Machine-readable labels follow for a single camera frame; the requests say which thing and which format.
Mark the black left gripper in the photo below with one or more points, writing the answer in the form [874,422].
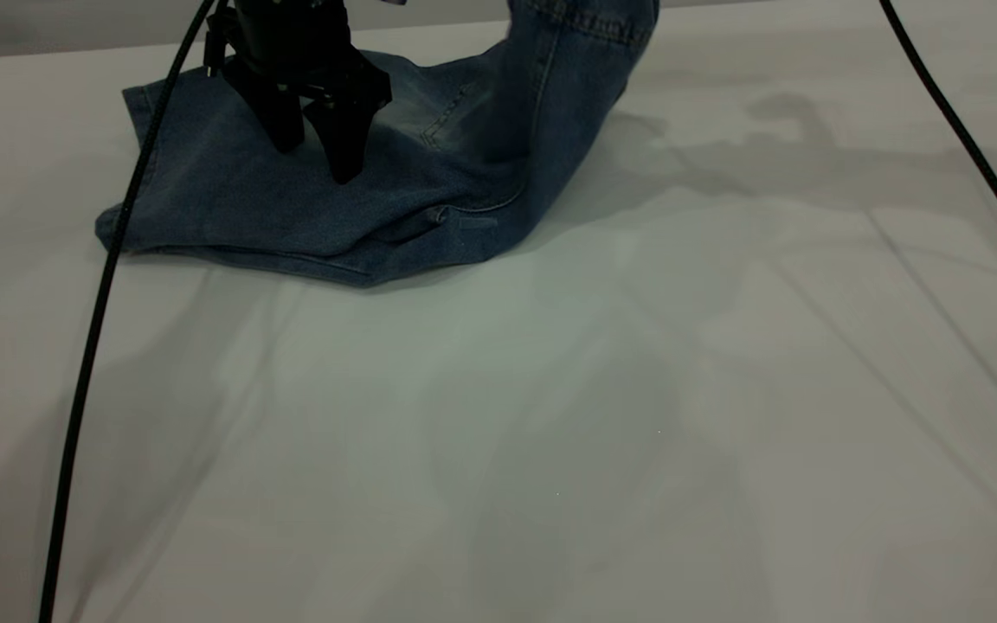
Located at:
[291,39]

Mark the blue denim shorts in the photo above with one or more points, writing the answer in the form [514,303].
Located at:
[429,173]

